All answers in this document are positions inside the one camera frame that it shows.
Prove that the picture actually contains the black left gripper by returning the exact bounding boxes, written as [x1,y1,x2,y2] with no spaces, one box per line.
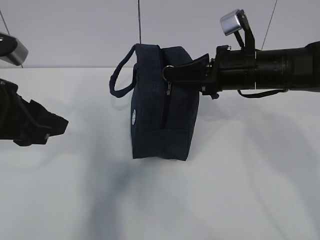
[9,98,69,147]

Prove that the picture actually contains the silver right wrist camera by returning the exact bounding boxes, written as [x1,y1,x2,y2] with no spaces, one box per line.
[219,9,245,36]

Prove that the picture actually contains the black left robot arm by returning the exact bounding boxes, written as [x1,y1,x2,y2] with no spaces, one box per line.
[0,79,69,147]

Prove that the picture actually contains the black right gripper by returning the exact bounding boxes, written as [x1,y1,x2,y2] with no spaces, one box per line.
[162,45,256,99]

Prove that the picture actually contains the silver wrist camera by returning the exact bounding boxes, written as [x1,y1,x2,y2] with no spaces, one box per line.
[219,9,245,36]
[0,32,29,66]

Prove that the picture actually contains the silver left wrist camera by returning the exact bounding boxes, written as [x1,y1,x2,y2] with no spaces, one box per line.
[0,32,29,66]

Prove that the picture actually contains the navy blue fabric lunch bag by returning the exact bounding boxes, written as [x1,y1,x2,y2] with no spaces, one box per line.
[109,43,200,161]

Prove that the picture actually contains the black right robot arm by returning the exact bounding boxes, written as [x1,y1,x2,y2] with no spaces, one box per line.
[162,42,320,100]

